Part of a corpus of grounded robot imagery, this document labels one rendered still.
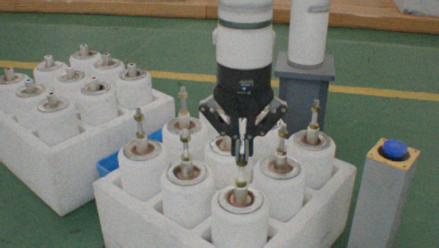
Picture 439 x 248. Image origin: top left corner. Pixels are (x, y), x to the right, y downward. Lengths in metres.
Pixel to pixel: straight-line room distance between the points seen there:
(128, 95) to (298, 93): 0.44
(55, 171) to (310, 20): 0.68
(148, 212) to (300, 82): 0.50
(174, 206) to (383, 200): 0.36
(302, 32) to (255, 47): 0.52
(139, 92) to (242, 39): 0.64
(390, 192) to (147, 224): 0.42
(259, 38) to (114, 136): 0.64
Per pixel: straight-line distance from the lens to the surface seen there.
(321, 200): 0.84
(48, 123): 1.04
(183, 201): 0.75
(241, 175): 0.68
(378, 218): 0.80
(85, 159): 1.08
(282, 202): 0.78
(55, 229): 1.09
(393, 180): 0.74
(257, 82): 0.56
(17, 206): 1.19
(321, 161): 0.85
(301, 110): 1.11
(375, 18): 2.54
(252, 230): 0.70
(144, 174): 0.82
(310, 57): 1.07
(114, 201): 0.86
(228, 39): 0.55
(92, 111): 1.10
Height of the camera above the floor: 0.70
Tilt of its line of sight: 30 degrees down
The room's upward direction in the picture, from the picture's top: straight up
